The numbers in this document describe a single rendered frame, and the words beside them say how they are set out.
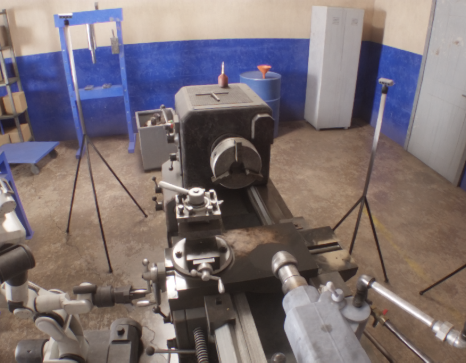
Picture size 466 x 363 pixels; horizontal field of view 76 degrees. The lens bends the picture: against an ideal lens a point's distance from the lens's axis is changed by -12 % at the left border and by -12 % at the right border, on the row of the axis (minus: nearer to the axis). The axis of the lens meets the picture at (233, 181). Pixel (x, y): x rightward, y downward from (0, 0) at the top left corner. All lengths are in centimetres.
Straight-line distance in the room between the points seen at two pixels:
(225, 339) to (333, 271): 53
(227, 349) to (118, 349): 98
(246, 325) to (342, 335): 49
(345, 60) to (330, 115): 86
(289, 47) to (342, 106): 120
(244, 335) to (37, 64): 473
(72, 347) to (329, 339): 135
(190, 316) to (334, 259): 65
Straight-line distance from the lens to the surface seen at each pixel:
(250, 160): 170
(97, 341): 217
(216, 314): 127
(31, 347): 206
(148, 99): 516
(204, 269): 122
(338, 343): 88
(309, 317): 92
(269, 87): 460
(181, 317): 137
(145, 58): 503
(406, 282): 286
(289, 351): 138
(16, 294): 147
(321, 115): 526
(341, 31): 511
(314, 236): 163
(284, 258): 110
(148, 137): 389
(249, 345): 124
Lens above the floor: 187
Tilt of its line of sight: 30 degrees down
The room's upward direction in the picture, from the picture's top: straight up
